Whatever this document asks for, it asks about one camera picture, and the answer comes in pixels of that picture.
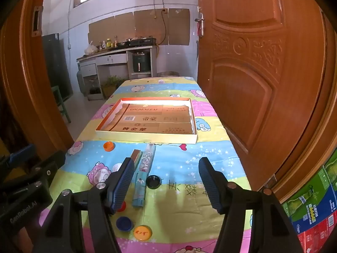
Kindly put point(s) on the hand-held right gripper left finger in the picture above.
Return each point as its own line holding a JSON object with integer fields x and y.
{"x": 123, "y": 187}

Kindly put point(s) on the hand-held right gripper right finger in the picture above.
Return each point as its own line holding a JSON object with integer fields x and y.
{"x": 210, "y": 187}

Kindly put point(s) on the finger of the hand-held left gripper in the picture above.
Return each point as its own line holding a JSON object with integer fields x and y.
{"x": 47, "y": 168}
{"x": 15, "y": 156}

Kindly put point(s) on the red bottle cap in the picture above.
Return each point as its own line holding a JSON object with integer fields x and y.
{"x": 122, "y": 207}

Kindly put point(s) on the white bottle cap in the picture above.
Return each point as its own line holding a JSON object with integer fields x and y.
{"x": 116, "y": 167}

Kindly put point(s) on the black bottle cap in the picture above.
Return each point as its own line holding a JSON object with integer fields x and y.
{"x": 153, "y": 181}

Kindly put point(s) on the matchbox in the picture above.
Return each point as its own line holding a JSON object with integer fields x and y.
{"x": 137, "y": 155}

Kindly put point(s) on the blue bottle cap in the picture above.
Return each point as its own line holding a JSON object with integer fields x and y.
{"x": 124, "y": 223}

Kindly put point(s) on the silver cartoon cat box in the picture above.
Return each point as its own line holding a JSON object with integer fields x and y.
{"x": 147, "y": 159}

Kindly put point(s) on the orange bottle cap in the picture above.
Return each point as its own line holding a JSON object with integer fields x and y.
{"x": 108, "y": 146}

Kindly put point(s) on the yellow bottle cap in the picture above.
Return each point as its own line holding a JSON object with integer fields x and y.
{"x": 142, "y": 232}

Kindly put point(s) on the shallow orange-rimmed box tray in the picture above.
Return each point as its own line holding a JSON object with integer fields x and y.
{"x": 144, "y": 137}

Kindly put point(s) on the green wooden chair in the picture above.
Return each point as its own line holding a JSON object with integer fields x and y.
{"x": 59, "y": 97}

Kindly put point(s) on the grey gas cylinder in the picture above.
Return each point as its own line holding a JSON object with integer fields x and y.
{"x": 79, "y": 80}

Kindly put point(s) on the dark refrigerator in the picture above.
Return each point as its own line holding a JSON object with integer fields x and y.
{"x": 56, "y": 66}

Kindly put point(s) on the green blue drinks carton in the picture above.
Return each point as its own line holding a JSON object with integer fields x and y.
{"x": 310, "y": 205}

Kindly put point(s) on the green potted plant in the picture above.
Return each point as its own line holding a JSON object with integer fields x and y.
{"x": 112, "y": 83}

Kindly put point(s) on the carved wooden door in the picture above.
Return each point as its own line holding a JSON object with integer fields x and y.
{"x": 250, "y": 84}

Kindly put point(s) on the red drinks carton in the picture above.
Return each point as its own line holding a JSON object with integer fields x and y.
{"x": 318, "y": 237}

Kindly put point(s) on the grey kitchen counter cabinet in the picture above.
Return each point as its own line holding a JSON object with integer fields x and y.
{"x": 105, "y": 58}

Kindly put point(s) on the white plastic bag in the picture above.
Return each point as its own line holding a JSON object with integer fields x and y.
{"x": 90, "y": 49}

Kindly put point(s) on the yellow oil bottle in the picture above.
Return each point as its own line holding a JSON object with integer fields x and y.
{"x": 108, "y": 42}

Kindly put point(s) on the dark slim bottle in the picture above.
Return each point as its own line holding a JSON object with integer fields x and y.
{"x": 115, "y": 42}

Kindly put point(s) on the black frying pan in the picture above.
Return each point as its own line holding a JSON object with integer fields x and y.
{"x": 122, "y": 43}

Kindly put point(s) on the black gas stove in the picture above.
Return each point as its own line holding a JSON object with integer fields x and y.
{"x": 143, "y": 41}

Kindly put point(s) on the cardboard wall covering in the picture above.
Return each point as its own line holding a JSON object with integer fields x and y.
{"x": 147, "y": 23}

